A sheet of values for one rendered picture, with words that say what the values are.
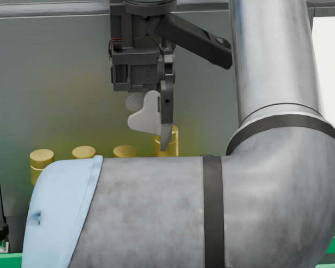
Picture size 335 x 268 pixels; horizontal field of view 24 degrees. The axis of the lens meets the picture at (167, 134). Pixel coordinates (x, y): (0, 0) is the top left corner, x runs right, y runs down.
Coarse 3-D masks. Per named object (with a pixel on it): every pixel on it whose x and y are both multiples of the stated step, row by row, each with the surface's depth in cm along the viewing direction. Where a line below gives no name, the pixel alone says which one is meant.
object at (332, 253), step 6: (330, 246) 124; (330, 252) 125; (0, 258) 119; (6, 258) 119; (12, 258) 119; (18, 258) 120; (324, 258) 126; (330, 258) 126; (0, 264) 120; (6, 264) 120; (12, 264) 120; (18, 264) 120; (318, 264) 126
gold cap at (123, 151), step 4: (116, 148) 109; (120, 148) 109; (124, 148) 109; (128, 148) 109; (132, 148) 109; (116, 152) 108; (120, 152) 108; (124, 152) 108; (128, 152) 108; (132, 152) 108; (136, 152) 108; (116, 156) 108; (120, 156) 107; (124, 156) 107; (128, 156) 107; (132, 156) 108; (136, 156) 108
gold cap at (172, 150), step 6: (174, 126) 108; (174, 132) 107; (156, 138) 107; (174, 138) 107; (156, 144) 108; (174, 144) 107; (156, 150) 108; (168, 150) 107; (174, 150) 108; (156, 156) 108; (162, 156) 108; (168, 156) 108; (174, 156) 108
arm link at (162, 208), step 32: (64, 160) 58; (96, 160) 57; (128, 160) 57; (160, 160) 57; (192, 160) 57; (64, 192) 54; (96, 192) 54; (128, 192) 54; (160, 192) 54; (192, 192) 54; (32, 224) 54; (64, 224) 53; (96, 224) 53; (128, 224) 53; (160, 224) 53; (192, 224) 53; (32, 256) 53; (64, 256) 53; (96, 256) 53; (128, 256) 53; (160, 256) 53; (192, 256) 52
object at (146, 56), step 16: (112, 0) 99; (176, 0) 98; (112, 16) 99; (128, 16) 97; (144, 16) 101; (160, 16) 98; (112, 32) 100; (128, 32) 98; (144, 32) 99; (112, 48) 99; (128, 48) 99; (144, 48) 100; (160, 48) 100; (112, 64) 98; (128, 64) 99; (144, 64) 99; (160, 64) 99; (112, 80) 101; (128, 80) 100; (144, 80) 101; (160, 80) 100
